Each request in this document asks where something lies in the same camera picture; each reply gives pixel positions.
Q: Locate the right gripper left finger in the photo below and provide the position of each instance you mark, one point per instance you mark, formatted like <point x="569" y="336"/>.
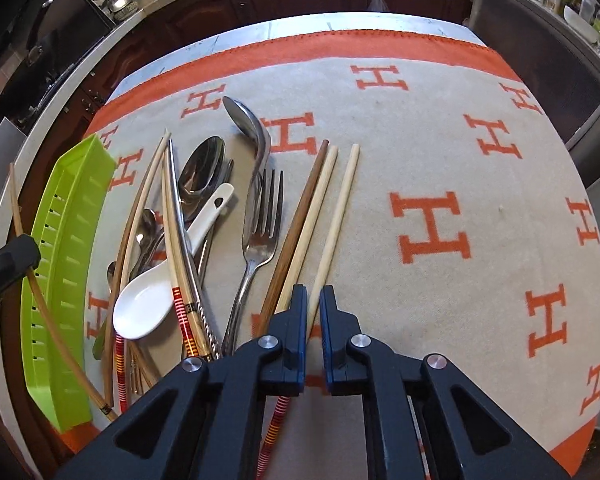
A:
<point x="283" y="369"/>

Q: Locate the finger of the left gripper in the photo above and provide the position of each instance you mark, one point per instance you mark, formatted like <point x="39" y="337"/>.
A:
<point x="16" y="257"/>

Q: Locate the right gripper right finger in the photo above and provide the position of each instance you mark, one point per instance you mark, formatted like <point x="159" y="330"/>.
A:
<point x="346" y="350"/>

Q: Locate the bamboo chopstick red striped end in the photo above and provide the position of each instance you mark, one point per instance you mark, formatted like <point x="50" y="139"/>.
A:
<point x="52" y="329"/>

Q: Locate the bamboo chopstick decorated end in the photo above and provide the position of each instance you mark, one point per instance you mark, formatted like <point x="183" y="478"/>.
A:
<point x="195" y="344"/>

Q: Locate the pale bamboo chopstick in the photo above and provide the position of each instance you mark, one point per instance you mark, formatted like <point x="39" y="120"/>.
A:
<point x="332" y="237"/>

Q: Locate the bamboo chopstick red patterned end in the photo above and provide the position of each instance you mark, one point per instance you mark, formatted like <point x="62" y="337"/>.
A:
<point x="108" y="353"/>

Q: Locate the lime green plastic utensil tray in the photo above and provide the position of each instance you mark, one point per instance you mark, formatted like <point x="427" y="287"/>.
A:
<point x="64" y="228"/>

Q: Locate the pale chopstick red striped end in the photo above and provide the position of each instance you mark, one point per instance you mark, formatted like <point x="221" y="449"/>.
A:
<point x="307" y="229"/>

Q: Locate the dark brown wooden chopstick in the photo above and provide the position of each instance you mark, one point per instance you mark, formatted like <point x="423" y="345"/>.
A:
<point x="283" y="263"/>

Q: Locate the stainless steel fork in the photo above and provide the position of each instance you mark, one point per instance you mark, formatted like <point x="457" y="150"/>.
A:
<point x="258" y="247"/>

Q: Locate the white ceramic soup spoon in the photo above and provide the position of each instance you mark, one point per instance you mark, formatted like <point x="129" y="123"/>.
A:
<point x="146" y="301"/>

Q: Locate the orange beige H-pattern blanket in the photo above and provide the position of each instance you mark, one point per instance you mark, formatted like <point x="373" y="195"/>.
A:
<point x="468" y="230"/>

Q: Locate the large steel spoon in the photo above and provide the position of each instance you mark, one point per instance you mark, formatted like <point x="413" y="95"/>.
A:
<point x="201" y="171"/>

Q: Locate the long steel spoon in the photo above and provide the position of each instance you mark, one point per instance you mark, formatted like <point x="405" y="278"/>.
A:
<point x="251" y="127"/>

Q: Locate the white bowl on counter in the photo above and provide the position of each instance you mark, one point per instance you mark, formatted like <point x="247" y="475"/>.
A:
<point x="580" y="26"/>

